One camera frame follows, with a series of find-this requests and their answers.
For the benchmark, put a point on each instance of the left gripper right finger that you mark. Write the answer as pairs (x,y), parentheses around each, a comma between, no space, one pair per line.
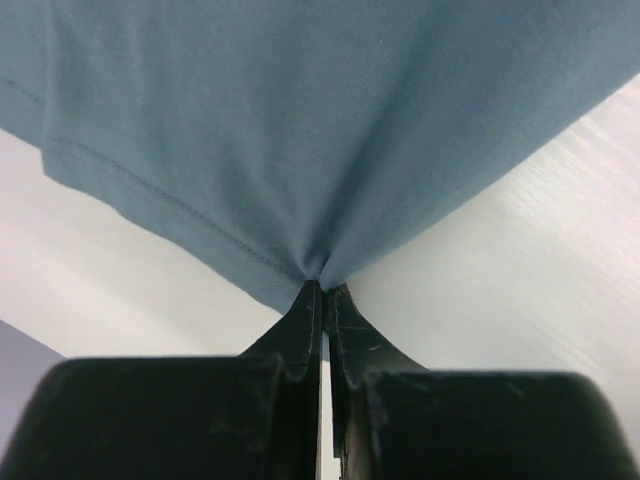
(395,419)

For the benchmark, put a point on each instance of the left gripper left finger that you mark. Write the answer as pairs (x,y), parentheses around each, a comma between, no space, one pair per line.
(251,416)

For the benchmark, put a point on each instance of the blue-grey t-shirt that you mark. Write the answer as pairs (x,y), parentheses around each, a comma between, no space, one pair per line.
(281,141)

